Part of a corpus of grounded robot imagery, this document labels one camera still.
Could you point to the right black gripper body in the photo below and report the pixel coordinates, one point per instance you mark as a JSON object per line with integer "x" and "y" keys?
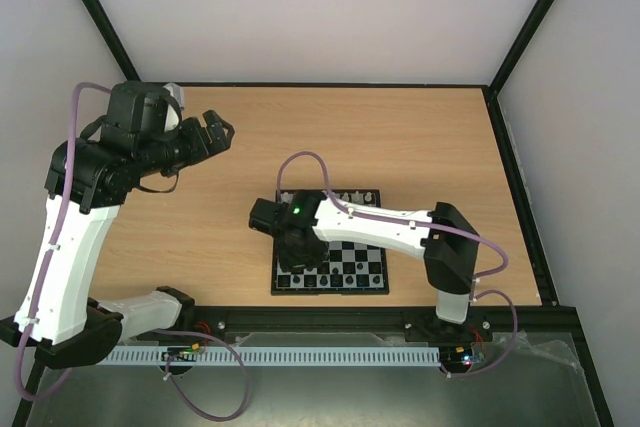
{"x": 302, "y": 254}

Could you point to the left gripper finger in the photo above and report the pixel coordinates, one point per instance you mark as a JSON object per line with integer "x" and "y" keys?
{"x": 223, "y": 136}
{"x": 215, "y": 122}

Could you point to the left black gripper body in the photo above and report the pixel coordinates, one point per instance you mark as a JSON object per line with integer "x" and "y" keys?
{"x": 183, "y": 155}

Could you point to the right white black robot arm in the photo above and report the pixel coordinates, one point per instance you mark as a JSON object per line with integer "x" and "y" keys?
{"x": 303, "y": 227}

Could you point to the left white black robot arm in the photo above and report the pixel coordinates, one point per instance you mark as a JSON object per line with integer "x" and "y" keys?
{"x": 142, "y": 133}

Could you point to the white rook h1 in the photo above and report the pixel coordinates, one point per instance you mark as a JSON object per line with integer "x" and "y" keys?
{"x": 286, "y": 196}

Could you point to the black and silver chessboard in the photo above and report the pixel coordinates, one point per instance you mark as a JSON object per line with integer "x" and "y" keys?
{"x": 349, "y": 269}

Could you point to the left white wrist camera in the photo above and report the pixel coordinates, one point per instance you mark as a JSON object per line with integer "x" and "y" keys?
{"x": 176, "y": 105}

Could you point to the light blue cable duct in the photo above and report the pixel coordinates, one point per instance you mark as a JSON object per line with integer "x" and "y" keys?
{"x": 275, "y": 356}

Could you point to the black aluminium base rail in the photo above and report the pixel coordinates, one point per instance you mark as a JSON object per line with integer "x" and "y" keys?
{"x": 414, "y": 324}

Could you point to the black frame posts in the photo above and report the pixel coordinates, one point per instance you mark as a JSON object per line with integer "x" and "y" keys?
{"x": 505, "y": 146}

